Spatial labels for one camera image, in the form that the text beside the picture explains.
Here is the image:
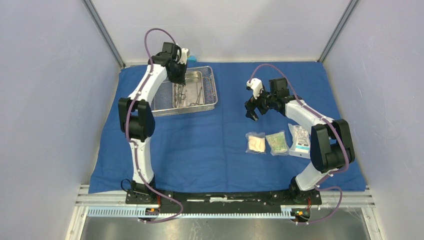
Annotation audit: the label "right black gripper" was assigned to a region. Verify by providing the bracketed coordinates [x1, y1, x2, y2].
[244, 84, 277, 122]

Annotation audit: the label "wire mesh steel basket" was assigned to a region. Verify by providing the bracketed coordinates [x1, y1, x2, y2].
[150, 66, 218, 117]

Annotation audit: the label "beige gauze packet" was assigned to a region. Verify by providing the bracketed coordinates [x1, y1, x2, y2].
[245, 132, 266, 154]

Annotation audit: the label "green printed packet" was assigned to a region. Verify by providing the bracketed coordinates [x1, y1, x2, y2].
[265, 130, 289, 156]

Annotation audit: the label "white blue box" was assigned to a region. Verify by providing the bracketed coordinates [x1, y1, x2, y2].
[288, 124, 311, 159]

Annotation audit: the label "blue surgical drape cloth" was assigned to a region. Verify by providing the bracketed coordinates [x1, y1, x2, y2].
[88, 61, 366, 194]

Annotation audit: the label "steel surgical scissors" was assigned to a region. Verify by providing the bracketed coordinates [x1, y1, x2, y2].
[174, 84, 186, 108]

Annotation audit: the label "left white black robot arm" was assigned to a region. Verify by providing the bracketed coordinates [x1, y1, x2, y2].
[118, 42, 190, 204]

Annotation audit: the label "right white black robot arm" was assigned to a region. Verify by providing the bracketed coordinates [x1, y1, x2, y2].
[244, 77, 355, 204]

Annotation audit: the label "white blue wedge block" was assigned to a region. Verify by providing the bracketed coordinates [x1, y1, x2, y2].
[187, 55, 197, 63]

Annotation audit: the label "stainless steel instrument tray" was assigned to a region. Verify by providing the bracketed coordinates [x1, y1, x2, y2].
[172, 70, 205, 108]

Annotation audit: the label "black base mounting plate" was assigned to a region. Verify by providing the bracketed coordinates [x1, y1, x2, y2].
[125, 189, 322, 214]

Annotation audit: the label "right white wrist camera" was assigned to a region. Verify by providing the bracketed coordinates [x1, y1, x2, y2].
[246, 78, 264, 99]

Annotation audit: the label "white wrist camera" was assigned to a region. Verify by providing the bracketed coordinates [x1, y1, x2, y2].
[178, 48, 190, 65]
[246, 78, 264, 99]

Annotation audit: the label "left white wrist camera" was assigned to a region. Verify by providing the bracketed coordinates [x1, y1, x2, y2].
[178, 48, 190, 65]

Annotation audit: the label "aluminium frame rail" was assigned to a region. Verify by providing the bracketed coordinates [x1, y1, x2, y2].
[75, 184, 376, 209]

